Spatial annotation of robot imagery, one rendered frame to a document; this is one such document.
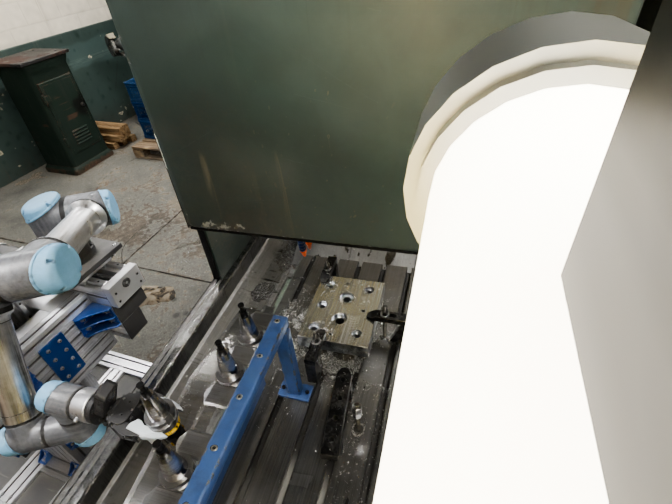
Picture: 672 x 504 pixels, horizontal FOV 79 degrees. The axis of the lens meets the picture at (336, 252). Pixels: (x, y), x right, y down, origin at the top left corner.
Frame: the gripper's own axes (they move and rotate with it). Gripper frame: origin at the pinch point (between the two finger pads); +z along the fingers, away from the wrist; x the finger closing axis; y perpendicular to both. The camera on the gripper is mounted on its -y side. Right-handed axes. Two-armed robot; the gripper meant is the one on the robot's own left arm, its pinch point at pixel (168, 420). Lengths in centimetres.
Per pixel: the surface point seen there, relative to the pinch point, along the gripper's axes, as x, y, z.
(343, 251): -119, 52, 3
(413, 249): -22, -35, 48
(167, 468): 10.8, -7.0, 9.8
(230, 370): -11.4, -4.7, 10.5
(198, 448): 4.6, -1.7, 10.6
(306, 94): -22, -61, 33
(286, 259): -113, 55, -26
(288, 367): -27.3, 15.8, 14.4
